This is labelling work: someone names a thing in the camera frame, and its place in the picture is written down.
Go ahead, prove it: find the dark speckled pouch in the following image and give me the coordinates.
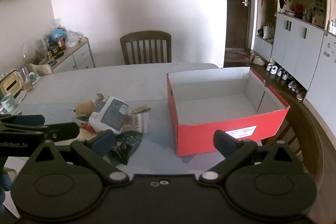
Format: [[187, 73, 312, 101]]
[[108, 131, 143, 166]]

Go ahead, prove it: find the yellow plush toy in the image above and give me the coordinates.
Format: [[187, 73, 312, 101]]
[[74, 101, 96, 118]]

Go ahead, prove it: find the white grey wipes packet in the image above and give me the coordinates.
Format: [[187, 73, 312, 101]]
[[89, 96, 129, 135]]

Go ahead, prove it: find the cotton swabs bag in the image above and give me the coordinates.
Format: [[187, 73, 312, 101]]
[[121, 113, 150, 134]]

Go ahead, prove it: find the bagged toothpicks pack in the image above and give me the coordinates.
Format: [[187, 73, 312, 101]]
[[131, 104, 150, 114]]

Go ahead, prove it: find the blue gloved left hand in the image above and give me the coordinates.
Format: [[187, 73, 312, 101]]
[[0, 168, 13, 215]]

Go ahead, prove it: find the pale green mug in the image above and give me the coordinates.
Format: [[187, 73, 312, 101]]
[[1, 93, 17, 112]]

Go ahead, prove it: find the yellow tissue box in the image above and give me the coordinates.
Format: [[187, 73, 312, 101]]
[[1, 70, 23, 98]]

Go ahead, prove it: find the red cardboard shoe box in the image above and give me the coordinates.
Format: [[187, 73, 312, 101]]
[[166, 67, 290, 157]]

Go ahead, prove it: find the brown chair beside box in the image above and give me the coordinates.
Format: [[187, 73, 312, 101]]
[[261, 91, 324, 188]]

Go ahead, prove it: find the white drawer sideboard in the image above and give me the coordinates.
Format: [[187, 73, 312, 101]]
[[38, 37, 96, 76]]

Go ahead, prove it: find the white plastic bag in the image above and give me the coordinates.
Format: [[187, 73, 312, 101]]
[[64, 30, 83, 48]]

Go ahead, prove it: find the white shoe pair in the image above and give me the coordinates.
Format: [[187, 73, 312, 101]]
[[266, 63, 278, 75]]

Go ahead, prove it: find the patterned door mat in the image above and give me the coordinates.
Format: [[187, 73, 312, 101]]
[[224, 48, 251, 63]]

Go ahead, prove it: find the brown wooden slatted chair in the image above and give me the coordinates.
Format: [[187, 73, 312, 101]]
[[120, 31, 172, 65]]

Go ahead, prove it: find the white wall cabinet unit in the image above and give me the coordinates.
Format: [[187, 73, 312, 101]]
[[256, 0, 335, 131]]

